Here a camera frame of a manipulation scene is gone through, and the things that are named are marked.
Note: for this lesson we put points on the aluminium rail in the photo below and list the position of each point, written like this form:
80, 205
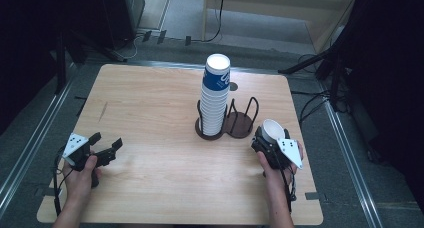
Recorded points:
350, 161
166, 65
36, 134

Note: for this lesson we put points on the black tape piece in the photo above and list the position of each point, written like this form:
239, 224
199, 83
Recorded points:
45, 192
312, 196

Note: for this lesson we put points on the dark cabinet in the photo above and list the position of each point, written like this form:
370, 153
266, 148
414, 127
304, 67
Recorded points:
123, 14

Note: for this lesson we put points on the stack of paper cups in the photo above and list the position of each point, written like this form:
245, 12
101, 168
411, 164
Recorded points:
215, 101

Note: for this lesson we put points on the black metal stand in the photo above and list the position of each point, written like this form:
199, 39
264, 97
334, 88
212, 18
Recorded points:
60, 64
333, 54

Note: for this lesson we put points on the single white paper cup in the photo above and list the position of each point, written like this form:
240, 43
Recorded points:
271, 129

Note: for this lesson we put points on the person's right hand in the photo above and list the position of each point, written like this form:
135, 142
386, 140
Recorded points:
280, 179

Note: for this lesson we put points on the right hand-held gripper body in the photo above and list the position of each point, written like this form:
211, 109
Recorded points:
288, 149

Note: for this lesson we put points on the light wooden shelf frame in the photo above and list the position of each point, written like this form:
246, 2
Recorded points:
283, 6

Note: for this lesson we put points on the small black foot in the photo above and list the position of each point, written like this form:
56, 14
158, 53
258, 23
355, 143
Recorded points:
146, 36
188, 40
161, 37

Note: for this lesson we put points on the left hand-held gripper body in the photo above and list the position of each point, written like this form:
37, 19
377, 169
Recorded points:
75, 146

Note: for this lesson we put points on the person's left hand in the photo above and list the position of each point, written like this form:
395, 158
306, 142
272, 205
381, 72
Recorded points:
78, 184

